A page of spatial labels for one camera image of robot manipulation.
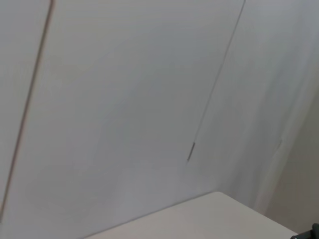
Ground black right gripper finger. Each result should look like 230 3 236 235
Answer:
291 223 319 239

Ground white tablecloth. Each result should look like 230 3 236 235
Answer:
83 191 300 239

